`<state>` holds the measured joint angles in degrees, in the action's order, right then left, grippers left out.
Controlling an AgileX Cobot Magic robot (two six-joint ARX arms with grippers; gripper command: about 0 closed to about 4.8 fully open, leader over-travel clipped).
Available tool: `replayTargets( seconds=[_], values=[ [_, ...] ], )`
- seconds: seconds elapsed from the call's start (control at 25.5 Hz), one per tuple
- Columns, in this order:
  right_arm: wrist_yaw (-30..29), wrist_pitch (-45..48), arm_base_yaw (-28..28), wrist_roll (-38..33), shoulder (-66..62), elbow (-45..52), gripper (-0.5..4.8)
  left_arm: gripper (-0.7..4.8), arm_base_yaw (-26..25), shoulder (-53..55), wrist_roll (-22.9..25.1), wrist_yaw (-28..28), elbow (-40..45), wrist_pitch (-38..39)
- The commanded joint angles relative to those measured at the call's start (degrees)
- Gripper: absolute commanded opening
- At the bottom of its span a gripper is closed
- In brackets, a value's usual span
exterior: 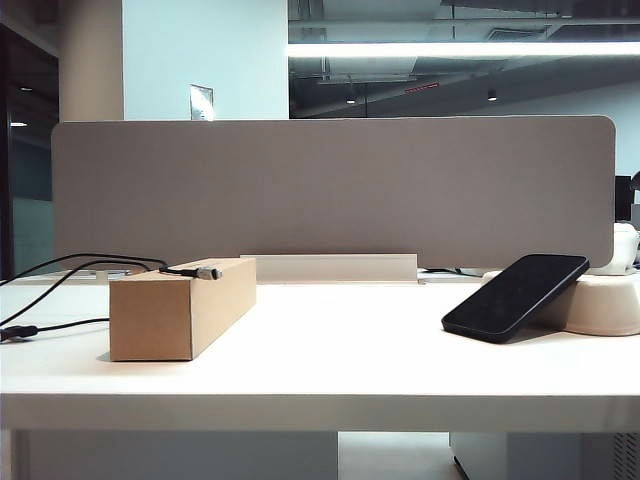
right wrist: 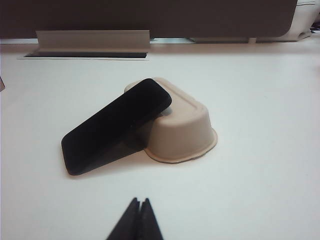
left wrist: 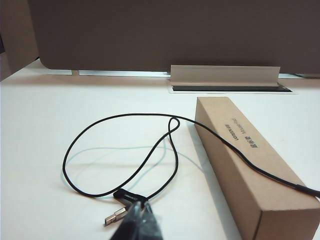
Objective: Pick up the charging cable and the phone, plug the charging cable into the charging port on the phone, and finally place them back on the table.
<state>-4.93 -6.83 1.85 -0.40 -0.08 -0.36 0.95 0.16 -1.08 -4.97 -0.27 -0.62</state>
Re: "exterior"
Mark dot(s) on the black smartphone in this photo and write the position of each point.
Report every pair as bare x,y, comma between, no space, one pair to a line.
515,300

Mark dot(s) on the grey-brown fabric desk divider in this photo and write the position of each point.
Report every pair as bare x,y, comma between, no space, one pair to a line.
325,190

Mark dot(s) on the long brown cardboard box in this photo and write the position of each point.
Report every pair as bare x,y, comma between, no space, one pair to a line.
150,325

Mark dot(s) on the white desk leg panel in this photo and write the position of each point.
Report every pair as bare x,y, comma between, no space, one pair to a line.
175,457

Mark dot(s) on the beige pulp tray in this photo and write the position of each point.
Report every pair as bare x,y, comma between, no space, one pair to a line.
600,310

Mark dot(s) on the white rounded appliance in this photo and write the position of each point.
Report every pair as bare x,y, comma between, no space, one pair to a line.
625,245

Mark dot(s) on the black monitor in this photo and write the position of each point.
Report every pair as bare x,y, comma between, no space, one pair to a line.
622,197

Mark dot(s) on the paper sign on wall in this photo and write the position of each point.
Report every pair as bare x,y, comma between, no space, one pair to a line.
201,102

